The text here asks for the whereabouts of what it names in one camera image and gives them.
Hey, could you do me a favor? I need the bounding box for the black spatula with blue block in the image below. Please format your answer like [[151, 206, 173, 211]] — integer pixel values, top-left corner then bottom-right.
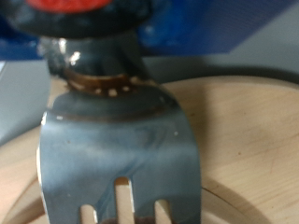
[[0, 0, 295, 224]]

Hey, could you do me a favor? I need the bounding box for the oval wooden cutting board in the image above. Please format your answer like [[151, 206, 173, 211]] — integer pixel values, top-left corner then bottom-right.
[[0, 74, 299, 224]]

